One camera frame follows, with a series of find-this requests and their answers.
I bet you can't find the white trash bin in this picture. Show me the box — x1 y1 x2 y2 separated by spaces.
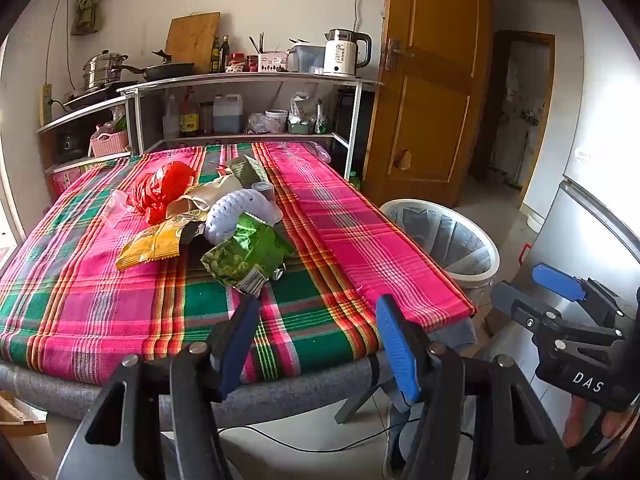
378 198 501 306

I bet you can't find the plaid tablecloth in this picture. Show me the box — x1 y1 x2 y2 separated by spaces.
0 141 476 386

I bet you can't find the black kitchen appliance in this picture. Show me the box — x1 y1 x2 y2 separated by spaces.
55 130 83 158

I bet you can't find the white plastic food bag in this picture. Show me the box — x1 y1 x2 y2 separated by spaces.
290 91 321 123

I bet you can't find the lilac knitted item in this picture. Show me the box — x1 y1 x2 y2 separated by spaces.
205 187 283 246

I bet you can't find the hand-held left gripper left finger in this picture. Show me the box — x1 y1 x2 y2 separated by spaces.
55 294 262 480

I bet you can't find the clear plastic cup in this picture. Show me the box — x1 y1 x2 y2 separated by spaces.
100 189 133 228

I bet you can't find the steel steamer pot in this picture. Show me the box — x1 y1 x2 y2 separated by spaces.
82 50 130 91

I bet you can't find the wooden door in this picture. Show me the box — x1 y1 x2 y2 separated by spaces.
362 0 493 208

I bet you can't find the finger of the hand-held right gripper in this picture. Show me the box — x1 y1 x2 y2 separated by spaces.
531 262 632 331
490 281 626 346

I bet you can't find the yellow label sauce bottle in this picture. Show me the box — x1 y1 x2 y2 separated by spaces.
180 87 201 136

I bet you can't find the person's right hand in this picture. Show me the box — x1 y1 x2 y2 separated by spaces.
561 398 628 450

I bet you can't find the clear water jug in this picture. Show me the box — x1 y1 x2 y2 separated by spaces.
287 44 326 73

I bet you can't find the cream printed packet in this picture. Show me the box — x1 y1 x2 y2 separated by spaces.
165 210 211 226

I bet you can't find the pink printed carton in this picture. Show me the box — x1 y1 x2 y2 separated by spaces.
47 157 128 196

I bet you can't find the dark green packet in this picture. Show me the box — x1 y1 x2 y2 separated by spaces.
225 154 271 188

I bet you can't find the pink basket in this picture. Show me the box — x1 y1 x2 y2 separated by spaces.
89 129 132 157

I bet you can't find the plastic jerrycan dark liquid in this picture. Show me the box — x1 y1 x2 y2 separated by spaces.
212 94 244 133

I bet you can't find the yellow snack packet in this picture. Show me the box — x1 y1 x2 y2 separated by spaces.
116 220 193 272

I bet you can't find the red plastic bag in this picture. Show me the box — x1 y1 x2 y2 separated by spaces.
125 161 198 226

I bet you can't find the clear bin liner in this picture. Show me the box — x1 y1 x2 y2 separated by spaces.
387 205 493 277

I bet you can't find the black frying pan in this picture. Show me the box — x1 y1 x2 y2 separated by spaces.
120 50 196 81

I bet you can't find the white paper bag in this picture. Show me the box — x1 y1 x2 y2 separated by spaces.
187 176 246 208

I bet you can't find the black induction cooker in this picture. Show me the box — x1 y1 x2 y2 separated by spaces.
62 80 141 108

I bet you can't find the white utensil holder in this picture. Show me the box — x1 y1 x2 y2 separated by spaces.
257 50 288 72

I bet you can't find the green basket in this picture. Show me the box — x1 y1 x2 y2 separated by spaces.
287 120 328 135

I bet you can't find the white electric kettle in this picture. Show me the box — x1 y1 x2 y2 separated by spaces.
322 28 373 78

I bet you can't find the grey table leg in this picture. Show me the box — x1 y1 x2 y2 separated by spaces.
334 385 382 425

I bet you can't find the white shelf rack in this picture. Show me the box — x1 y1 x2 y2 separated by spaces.
37 71 383 181

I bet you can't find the wooden cutting board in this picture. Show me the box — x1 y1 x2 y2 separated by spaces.
165 12 221 73

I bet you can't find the silver refrigerator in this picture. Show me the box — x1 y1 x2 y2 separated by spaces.
520 0 640 411

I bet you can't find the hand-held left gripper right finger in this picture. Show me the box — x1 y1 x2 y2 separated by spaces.
375 294 576 480

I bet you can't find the brown paper cup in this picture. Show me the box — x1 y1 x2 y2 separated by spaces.
166 196 210 217

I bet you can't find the green snack packet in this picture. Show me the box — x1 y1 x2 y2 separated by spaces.
201 212 296 295

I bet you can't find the metal door handle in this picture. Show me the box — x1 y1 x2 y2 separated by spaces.
384 37 415 72

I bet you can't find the clear plastic bottle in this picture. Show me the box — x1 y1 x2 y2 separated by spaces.
162 95 181 138

